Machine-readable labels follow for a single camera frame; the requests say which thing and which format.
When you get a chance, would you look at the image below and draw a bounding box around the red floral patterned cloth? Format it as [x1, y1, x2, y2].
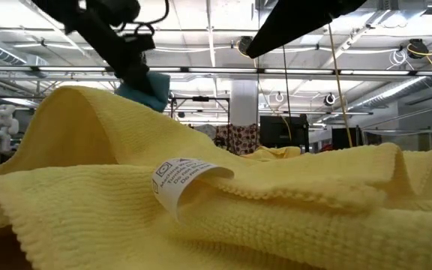
[214, 123, 261, 157]

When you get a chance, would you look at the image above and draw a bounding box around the clear plastic basket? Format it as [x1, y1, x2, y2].
[360, 125, 432, 158]

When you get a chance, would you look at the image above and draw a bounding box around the black reel with yellow cord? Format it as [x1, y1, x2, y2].
[406, 37, 432, 72]

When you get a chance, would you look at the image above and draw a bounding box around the long horizontal light bar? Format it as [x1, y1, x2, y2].
[0, 64, 432, 78]

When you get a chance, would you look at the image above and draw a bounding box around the yellow hanging cable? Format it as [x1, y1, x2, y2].
[327, 22, 354, 149]

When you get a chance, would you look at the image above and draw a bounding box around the black metal rig frame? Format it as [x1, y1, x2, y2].
[169, 96, 231, 125]

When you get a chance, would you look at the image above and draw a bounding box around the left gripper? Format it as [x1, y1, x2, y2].
[73, 10, 156, 97]

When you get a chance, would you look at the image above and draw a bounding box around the black computer tower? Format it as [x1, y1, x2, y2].
[259, 114, 310, 154]

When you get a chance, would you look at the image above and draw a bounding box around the blue microfiber towel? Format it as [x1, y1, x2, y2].
[115, 71, 171, 113]

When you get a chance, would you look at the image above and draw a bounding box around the yellow microfiber towel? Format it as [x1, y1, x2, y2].
[242, 145, 303, 161]
[0, 85, 432, 270]

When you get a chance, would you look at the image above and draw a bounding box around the white square pillar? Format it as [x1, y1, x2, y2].
[230, 79, 259, 127]

